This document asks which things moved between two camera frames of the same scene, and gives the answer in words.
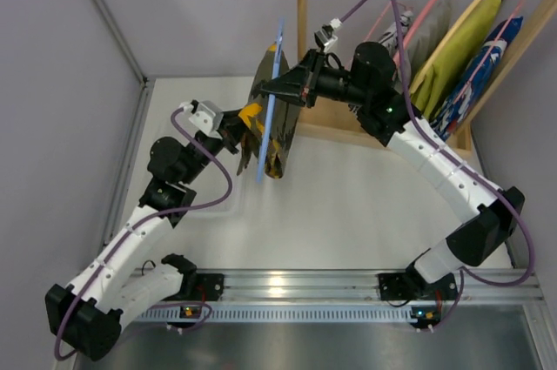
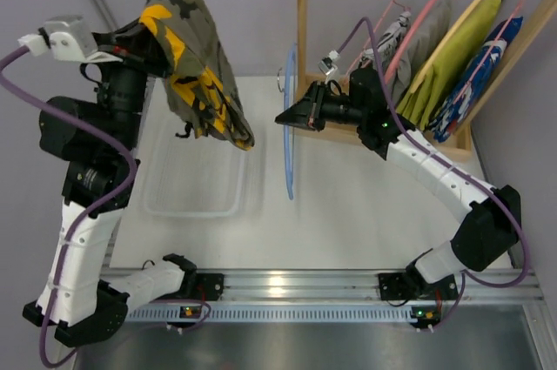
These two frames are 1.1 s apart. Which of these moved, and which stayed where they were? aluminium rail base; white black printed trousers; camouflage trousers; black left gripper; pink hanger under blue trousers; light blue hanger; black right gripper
Moved: light blue hanger; black right gripper; black left gripper; camouflage trousers
Stayed: aluminium rail base; pink hanger under blue trousers; white black printed trousers
